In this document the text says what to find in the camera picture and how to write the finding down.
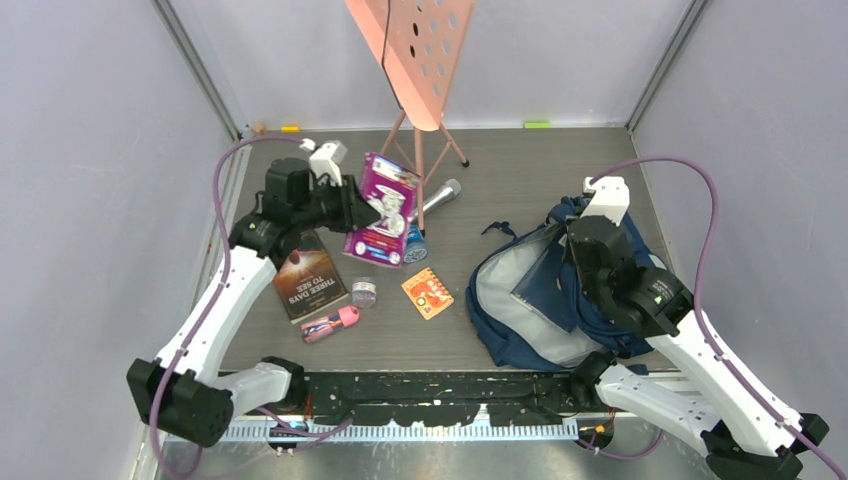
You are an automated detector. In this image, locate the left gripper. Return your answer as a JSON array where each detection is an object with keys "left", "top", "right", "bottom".
[{"left": 295, "top": 175, "right": 382, "bottom": 235}]

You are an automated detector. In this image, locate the purple Treehouse book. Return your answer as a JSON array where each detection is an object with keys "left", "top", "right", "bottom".
[{"left": 342, "top": 152, "right": 420, "bottom": 268}]

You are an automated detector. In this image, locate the Three Days to See book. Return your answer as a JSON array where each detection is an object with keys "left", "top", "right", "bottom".
[{"left": 272, "top": 230, "right": 349, "bottom": 324}]

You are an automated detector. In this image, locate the navy blue student backpack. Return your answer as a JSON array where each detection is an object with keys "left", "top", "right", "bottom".
[{"left": 465, "top": 197, "right": 652, "bottom": 371}]

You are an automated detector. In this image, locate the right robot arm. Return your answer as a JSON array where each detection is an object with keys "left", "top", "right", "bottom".
[{"left": 566, "top": 216, "right": 829, "bottom": 479}]

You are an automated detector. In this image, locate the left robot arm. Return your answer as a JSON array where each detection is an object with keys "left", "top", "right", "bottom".
[{"left": 126, "top": 158, "right": 380, "bottom": 447}]

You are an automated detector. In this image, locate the small purple glitter jar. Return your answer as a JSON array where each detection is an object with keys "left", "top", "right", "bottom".
[{"left": 351, "top": 277, "right": 377, "bottom": 309}]

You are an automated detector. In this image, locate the silver microphone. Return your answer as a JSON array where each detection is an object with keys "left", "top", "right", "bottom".
[{"left": 422, "top": 179, "right": 462, "bottom": 214}]

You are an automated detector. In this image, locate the pink music stand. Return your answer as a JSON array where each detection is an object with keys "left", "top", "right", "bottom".
[{"left": 345, "top": 0, "right": 476, "bottom": 231}]

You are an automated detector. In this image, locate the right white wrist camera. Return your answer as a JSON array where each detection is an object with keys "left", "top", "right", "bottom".
[{"left": 580, "top": 176, "right": 630, "bottom": 226}]

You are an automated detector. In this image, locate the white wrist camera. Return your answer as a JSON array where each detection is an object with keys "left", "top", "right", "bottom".
[
  {"left": 299, "top": 138, "right": 347, "bottom": 186},
  {"left": 580, "top": 176, "right": 630, "bottom": 226}
]

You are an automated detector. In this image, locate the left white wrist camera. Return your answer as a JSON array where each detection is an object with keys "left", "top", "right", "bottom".
[{"left": 299, "top": 138, "right": 347, "bottom": 186}]

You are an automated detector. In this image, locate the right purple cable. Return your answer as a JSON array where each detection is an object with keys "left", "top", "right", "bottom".
[{"left": 589, "top": 155, "right": 848, "bottom": 480}]

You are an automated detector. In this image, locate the purple cable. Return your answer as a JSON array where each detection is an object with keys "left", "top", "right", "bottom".
[
  {"left": 148, "top": 135, "right": 359, "bottom": 480},
  {"left": 589, "top": 155, "right": 848, "bottom": 480}
]

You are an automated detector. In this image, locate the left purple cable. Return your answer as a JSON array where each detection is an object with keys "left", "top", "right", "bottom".
[{"left": 148, "top": 135, "right": 359, "bottom": 480}]

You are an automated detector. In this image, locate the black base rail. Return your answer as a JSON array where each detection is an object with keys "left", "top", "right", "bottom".
[{"left": 265, "top": 370, "right": 617, "bottom": 427}]

